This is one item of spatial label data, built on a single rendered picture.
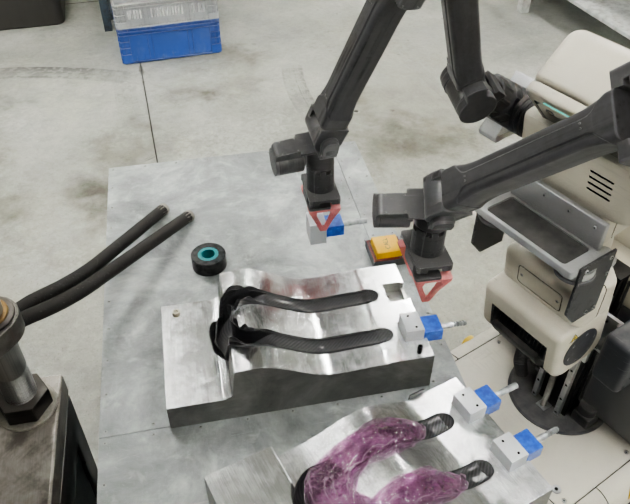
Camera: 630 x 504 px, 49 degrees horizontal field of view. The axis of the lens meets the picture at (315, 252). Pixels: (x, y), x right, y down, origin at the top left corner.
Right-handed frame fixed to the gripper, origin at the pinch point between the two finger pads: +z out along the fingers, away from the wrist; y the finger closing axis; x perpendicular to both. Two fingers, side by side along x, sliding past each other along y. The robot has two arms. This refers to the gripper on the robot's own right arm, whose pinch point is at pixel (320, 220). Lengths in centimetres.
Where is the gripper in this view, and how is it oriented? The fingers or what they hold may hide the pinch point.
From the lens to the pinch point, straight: 149.2
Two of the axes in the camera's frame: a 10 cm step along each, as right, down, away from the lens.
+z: 0.1, 7.4, 6.7
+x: 9.8, -1.4, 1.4
